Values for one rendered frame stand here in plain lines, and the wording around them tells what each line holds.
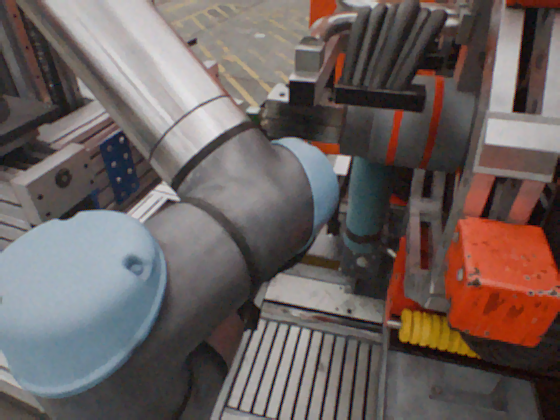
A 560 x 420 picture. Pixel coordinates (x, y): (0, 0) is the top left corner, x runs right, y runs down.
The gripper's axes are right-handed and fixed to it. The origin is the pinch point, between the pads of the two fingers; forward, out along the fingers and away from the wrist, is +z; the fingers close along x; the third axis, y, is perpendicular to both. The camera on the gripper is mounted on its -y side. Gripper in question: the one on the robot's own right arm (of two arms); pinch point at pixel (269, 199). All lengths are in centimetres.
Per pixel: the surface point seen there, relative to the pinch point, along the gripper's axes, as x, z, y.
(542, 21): -25.9, 6.3, 20.0
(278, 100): -0.9, 2.8, 11.9
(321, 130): -5.9, 2.8, 8.7
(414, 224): -21.1, 26.6, -21.2
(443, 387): -34, 18, -60
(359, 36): -9.2, 3.7, 18.8
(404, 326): -20.8, 8.9, -30.4
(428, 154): -19.5, 15.5, 0.2
